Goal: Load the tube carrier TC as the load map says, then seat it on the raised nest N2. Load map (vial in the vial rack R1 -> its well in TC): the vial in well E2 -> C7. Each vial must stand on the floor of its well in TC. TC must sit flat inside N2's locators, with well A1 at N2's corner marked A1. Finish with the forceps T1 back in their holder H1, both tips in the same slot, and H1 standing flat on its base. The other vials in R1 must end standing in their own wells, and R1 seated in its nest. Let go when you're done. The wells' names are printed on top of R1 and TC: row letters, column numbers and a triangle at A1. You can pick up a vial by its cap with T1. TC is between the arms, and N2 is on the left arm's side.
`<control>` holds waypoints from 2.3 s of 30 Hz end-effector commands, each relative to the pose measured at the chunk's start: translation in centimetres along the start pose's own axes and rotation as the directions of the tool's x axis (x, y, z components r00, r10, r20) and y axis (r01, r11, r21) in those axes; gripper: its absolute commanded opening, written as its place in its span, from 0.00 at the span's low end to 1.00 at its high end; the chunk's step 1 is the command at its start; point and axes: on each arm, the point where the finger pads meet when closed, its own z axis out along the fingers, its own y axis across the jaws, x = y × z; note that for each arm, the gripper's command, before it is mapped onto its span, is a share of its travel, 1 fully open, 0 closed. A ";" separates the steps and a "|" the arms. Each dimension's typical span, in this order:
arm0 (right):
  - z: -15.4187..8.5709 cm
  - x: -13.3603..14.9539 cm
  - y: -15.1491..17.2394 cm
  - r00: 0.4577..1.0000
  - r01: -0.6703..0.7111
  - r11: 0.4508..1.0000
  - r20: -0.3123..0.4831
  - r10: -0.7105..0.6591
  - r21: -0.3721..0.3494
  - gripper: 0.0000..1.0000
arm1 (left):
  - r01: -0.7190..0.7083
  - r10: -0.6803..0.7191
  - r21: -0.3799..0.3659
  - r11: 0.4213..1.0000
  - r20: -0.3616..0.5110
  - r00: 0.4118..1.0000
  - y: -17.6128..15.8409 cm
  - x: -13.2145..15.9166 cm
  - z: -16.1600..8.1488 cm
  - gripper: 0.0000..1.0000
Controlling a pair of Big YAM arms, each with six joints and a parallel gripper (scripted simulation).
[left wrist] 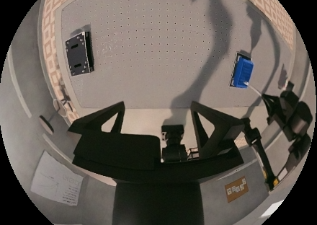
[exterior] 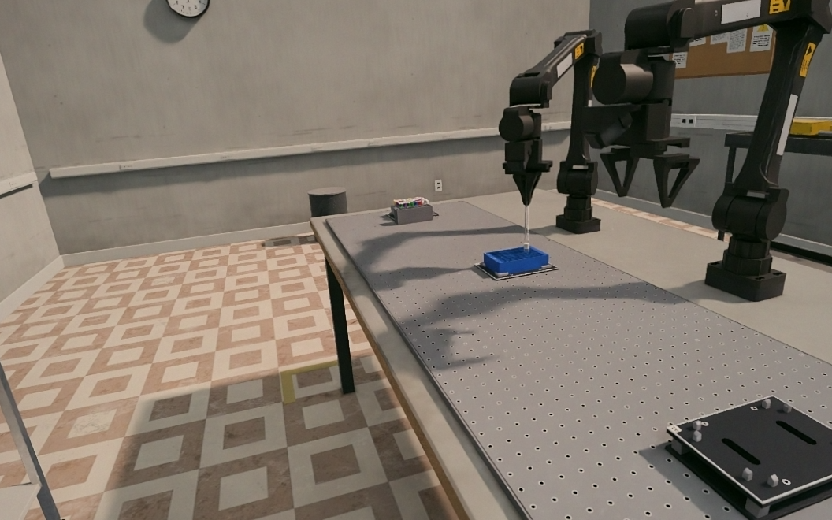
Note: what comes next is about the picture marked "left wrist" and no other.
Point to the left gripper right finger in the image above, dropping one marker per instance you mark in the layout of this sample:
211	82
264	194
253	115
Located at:
227	128

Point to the blue tube carrier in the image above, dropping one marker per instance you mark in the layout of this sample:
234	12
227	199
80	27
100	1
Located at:
241	74

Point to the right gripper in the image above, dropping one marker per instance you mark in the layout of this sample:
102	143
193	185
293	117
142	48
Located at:
271	105

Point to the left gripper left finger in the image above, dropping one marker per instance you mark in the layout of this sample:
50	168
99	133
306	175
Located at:
95	120

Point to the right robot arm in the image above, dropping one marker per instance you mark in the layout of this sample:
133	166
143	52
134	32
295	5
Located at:
299	123

